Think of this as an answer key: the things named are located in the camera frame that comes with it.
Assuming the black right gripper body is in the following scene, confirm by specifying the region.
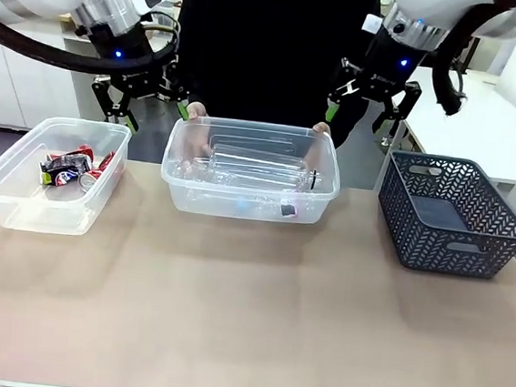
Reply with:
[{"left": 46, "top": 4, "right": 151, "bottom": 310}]
[{"left": 356, "top": 25, "right": 426, "bottom": 110}]

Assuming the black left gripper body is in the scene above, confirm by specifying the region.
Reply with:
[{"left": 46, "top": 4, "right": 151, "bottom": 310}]
[{"left": 68, "top": 15, "right": 185, "bottom": 102}]

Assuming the clear plastic container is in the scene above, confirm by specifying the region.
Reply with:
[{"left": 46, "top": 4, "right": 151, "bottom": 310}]
[
  {"left": 0, "top": 110, "right": 133, "bottom": 241},
  {"left": 156, "top": 110, "right": 348, "bottom": 229}
]

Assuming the person's left forearm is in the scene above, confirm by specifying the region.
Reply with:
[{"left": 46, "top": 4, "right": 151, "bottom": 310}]
[{"left": 326, "top": 93, "right": 369, "bottom": 152}]

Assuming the person's right forearm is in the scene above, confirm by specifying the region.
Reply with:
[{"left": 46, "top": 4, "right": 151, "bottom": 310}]
[{"left": 171, "top": 55, "right": 217, "bottom": 107}]

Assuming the dark gray plastic basket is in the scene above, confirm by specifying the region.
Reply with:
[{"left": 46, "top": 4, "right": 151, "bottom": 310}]
[{"left": 370, "top": 148, "right": 516, "bottom": 282}]

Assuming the person's right hand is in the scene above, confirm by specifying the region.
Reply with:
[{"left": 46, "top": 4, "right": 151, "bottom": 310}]
[{"left": 180, "top": 99, "right": 218, "bottom": 169}]

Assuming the person's left hand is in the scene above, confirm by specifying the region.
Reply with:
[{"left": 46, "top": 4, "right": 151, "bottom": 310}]
[{"left": 303, "top": 118, "right": 333, "bottom": 166}]

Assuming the flattened red soda can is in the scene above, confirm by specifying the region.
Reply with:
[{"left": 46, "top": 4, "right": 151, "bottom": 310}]
[{"left": 88, "top": 148, "right": 117, "bottom": 183}]

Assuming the crushed clear plastic bottle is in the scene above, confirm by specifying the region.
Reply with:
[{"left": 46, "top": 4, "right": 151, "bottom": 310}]
[{"left": 172, "top": 156, "right": 240, "bottom": 191}]

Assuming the white background table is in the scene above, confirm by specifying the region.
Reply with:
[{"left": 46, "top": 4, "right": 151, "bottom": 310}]
[{"left": 376, "top": 61, "right": 516, "bottom": 188}]

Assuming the crushed silver can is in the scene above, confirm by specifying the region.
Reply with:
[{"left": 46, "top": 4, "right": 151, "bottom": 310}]
[{"left": 77, "top": 171, "right": 102, "bottom": 194}]

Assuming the crushed black soda can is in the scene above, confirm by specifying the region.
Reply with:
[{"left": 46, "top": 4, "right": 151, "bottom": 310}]
[{"left": 36, "top": 148, "right": 95, "bottom": 192}]

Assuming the person torso in black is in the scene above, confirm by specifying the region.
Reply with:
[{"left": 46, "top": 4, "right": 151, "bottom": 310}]
[{"left": 166, "top": 0, "right": 381, "bottom": 153}]

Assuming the white low cabinet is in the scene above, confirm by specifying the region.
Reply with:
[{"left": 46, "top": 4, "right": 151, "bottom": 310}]
[{"left": 0, "top": 7, "right": 103, "bottom": 137}]

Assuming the large clear plastic bottle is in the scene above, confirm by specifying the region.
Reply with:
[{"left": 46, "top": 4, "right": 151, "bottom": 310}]
[{"left": 203, "top": 142, "right": 323, "bottom": 196}]

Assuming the clear bottle with black cap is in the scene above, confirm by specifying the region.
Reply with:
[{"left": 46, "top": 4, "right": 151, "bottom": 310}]
[{"left": 232, "top": 189, "right": 300, "bottom": 220}]

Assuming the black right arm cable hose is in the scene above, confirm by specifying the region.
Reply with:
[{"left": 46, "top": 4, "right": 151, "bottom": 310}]
[{"left": 429, "top": 0, "right": 511, "bottom": 121}]

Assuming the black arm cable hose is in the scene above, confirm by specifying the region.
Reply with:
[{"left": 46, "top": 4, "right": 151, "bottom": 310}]
[
  {"left": 429, "top": 0, "right": 511, "bottom": 121},
  {"left": 0, "top": 0, "right": 186, "bottom": 85}
]

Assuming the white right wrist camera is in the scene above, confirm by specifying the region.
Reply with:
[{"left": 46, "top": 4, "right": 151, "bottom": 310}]
[{"left": 361, "top": 13, "right": 385, "bottom": 36}]

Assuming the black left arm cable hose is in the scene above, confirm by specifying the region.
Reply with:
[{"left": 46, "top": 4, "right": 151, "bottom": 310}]
[{"left": 0, "top": 0, "right": 186, "bottom": 85}]

